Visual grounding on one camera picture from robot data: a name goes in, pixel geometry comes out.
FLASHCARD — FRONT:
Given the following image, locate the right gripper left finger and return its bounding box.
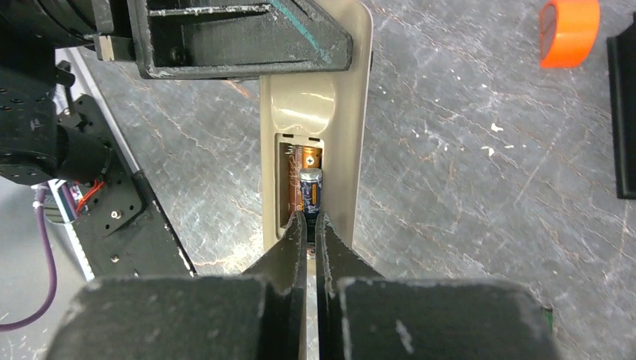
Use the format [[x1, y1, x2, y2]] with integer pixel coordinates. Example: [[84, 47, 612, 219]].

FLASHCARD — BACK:
[[46, 212, 308, 359]]

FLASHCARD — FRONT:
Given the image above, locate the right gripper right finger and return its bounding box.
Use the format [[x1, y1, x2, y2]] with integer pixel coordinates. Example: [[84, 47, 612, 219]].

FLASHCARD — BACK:
[[315, 214, 560, 359]]

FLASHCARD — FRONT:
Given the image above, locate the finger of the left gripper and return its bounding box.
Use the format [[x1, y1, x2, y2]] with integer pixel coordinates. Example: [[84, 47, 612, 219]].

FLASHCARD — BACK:
[[127, 1, 353, 80]]

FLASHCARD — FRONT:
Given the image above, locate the single AA battery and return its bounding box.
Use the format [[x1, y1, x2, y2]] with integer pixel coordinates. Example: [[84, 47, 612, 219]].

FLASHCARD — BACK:
[[299, 168, 323, 221]]

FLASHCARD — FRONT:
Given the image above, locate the white beige remote control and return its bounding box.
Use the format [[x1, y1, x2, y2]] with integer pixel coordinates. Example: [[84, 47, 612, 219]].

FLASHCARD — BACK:
[[250, 1, 373, 283]]

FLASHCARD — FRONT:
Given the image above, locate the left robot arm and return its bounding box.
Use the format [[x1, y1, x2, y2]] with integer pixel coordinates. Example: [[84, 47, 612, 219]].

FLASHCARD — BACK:
[[1, 1, 353, 185]]

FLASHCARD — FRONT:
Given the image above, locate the orange tape roll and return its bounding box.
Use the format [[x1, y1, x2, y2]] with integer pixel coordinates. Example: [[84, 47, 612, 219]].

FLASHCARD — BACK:
[[539, 0, 601, 68]]

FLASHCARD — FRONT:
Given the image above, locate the folded black chessboard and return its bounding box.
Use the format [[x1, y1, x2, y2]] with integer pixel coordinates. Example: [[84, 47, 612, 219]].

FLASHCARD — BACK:
[[606, 23, 635, 200]]

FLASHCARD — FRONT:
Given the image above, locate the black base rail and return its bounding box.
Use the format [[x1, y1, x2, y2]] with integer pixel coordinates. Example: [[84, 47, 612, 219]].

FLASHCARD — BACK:
[[54, 59, 197, 279]]

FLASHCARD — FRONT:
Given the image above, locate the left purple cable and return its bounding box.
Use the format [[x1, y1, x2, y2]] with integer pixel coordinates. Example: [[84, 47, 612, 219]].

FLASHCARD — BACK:
[[0, 184, 58, 334]]

